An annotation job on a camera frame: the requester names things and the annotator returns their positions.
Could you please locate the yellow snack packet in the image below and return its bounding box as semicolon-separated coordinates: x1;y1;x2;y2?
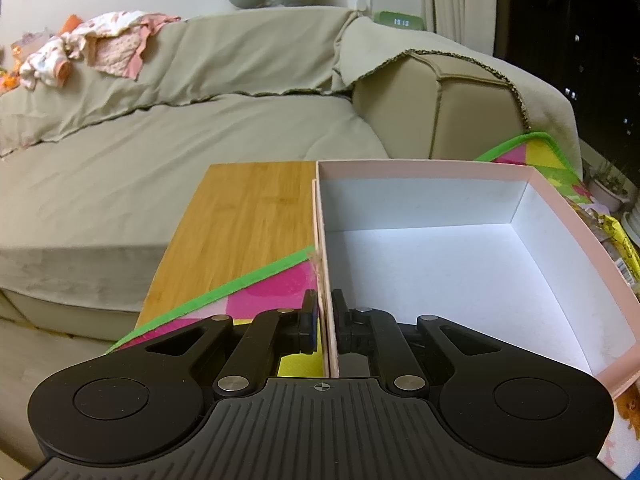
599;214;640;287

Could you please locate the potted plant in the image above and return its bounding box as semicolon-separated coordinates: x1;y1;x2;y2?
585;159;629;212

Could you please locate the pink cardboard box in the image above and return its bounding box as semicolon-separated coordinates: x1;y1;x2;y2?
312;159;639;396

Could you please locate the olive sofa cover blanket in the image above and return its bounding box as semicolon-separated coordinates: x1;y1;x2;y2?
1;6;582;170

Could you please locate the colourful cartoon play mat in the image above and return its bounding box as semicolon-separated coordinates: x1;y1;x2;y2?
104;130;640;478

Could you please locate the green digital clock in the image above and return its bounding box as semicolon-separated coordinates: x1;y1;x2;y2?
374;11;426;30

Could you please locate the beige sofa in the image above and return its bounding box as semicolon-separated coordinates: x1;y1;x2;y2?
0;6;584;344

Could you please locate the pink baby clothes pile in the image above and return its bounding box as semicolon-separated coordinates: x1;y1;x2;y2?
18;11;180;90

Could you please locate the white wall socket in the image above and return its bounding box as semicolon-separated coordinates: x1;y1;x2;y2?
347;0;372;14

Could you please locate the white curtain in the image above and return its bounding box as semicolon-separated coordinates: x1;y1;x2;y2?
423;0;497;55

